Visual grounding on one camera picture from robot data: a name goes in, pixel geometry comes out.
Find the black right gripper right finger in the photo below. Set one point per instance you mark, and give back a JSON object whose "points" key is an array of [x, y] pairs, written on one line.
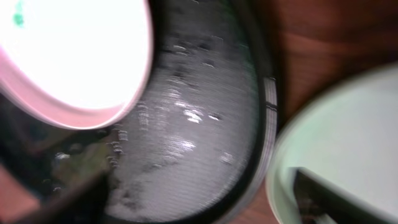
{"points": [[320, 201]]}

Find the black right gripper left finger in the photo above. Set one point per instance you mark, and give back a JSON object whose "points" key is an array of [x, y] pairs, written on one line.
{"points": [[83, 204]]}

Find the mint green plate front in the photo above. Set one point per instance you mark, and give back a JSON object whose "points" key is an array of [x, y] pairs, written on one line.
{"points": [[346, 139]]}

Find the round black tray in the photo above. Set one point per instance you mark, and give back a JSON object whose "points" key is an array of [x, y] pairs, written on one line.
{"points": [[196, 147]]}

